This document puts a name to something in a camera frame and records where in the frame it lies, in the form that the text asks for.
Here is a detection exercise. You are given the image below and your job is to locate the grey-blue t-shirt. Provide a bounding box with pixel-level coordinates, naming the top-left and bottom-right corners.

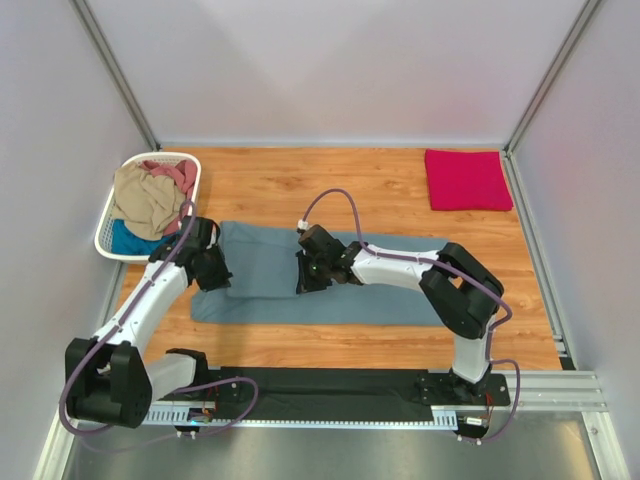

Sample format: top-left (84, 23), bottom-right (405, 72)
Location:
top-left (190, 221), bottom-right (441, 327)

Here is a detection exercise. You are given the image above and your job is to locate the purple cable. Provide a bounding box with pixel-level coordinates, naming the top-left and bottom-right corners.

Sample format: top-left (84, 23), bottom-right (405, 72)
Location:
top-left (297, 188), bottom-right (522, 446)
top-left (58, 199), bottom-right (260, 454)

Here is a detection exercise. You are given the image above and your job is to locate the beige shirt in basket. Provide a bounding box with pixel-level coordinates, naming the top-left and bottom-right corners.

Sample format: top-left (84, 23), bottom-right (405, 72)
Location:
top-left (112, 164), bottom-right (186, 241)

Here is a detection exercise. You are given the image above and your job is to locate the pink shirt in basket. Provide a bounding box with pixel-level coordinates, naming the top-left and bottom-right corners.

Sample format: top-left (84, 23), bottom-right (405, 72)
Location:
top-left (137, 160), bottom-right (198, 240)

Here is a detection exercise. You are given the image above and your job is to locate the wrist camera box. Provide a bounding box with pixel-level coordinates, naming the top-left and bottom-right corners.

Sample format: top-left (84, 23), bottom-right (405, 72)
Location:
top-left (180, 216), bottom-right (220, 250)
top-left (298, 224), bottom-right (345, 256)

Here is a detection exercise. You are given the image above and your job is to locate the aluminium frame post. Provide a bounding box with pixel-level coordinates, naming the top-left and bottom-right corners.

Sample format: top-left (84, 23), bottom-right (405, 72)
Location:
top-left (503, 0), bottom-right (604, 155)
top-left (70, 0), bottom-right (161, 151)

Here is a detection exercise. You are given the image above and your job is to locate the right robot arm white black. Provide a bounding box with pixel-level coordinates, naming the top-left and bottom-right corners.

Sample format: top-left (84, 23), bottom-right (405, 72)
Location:
top-left (297, 239), bottom-right (507, 398)

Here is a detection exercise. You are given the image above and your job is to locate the aluminium front rail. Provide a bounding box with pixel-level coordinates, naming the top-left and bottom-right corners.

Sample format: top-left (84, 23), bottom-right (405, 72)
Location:
top-left (60, 363), bottom-right (609, 412)

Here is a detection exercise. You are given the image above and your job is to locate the folded magenta t-shirt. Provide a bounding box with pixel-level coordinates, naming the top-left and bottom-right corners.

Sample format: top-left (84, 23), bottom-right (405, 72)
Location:
top-left (424, 149), bottom-right (514, 212)

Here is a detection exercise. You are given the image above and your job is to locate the slotted grey cable duct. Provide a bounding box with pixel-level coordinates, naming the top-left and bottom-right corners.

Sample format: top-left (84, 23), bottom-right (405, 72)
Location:
top-left (141, 401), bottom-right (458, 431)

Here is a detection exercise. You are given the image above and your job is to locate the white plastic laundry basket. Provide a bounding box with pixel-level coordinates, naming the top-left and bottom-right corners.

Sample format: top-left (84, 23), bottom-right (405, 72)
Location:
top-left (94, 152), bottom-right (202, 264)

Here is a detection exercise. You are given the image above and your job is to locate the teal shirt in basket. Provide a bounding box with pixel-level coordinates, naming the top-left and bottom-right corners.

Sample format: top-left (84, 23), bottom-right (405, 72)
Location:
top-left (111, 219), bottom-right (170, 256)

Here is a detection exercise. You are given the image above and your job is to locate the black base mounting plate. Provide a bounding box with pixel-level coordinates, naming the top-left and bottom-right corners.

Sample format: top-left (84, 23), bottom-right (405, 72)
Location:
top-left (195, 367), bottom-right (511, 420)

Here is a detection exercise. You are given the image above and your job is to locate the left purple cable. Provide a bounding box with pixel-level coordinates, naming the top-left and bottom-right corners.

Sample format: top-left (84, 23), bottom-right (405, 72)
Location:
top-left (58, 199), bottom-right (260, 454)

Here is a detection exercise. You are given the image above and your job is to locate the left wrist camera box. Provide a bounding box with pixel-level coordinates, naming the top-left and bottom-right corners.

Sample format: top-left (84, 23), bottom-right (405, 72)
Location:
top-left (180, 216), bottom-right (220, 250)

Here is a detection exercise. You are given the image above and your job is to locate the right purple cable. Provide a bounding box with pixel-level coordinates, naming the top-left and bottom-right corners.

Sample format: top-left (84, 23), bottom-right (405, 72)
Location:
top-left (297, 188), bottom-right (522, 446)

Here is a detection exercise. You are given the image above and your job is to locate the left aluminium frame post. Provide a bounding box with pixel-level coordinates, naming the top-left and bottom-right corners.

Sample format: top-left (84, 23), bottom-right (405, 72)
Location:
top-left (70, 0), bottom-right (161, 151)

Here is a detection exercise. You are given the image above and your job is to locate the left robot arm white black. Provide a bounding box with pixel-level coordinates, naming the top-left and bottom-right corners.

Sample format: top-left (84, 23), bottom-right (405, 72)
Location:
top-left (58, 245), bottom-right (232, 434)

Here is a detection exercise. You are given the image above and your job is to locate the right aluminium frame post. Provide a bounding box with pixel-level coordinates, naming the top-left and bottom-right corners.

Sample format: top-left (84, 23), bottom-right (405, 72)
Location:
top-left (503, 0), bottom-right (604, 155)

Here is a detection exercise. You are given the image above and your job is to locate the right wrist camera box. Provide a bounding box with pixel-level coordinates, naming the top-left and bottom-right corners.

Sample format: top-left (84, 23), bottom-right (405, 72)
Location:
top-left (298, 224), bottom-right (345, 256)

